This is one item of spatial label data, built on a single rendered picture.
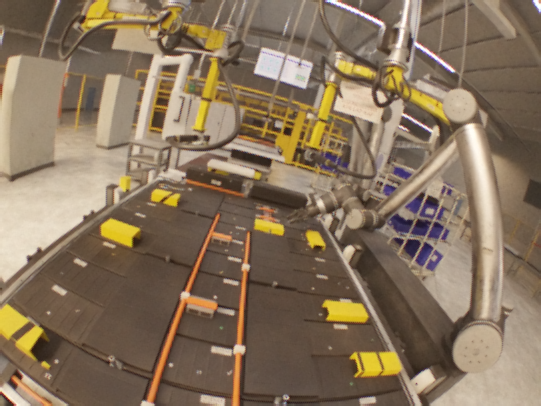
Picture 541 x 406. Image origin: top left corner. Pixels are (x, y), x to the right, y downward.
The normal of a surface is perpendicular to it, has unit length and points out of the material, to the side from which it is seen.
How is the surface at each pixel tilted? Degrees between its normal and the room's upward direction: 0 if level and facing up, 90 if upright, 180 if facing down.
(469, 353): 90
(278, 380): 0
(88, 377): 0
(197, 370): 0
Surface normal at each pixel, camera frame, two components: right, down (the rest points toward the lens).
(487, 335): -0.81, -0.17
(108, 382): 0.28, -0.91
